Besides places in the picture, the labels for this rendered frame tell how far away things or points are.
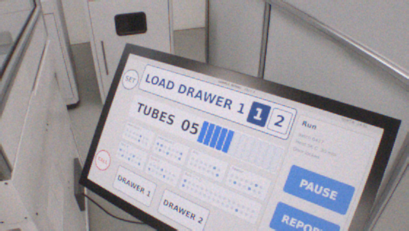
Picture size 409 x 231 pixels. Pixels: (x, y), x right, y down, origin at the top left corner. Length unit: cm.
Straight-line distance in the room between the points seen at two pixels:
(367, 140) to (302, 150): 10
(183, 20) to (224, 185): 369
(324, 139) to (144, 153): 31
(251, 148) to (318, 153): 10
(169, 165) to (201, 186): 7
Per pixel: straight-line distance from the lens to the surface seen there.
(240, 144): 51
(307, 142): 49
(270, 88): 51
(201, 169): 54
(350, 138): 49
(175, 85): 58
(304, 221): 50
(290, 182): 50
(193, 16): 415
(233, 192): 52
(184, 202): 55
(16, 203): 86
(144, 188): 59
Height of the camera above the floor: 145
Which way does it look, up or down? 35 degrees down
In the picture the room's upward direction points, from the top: straight up
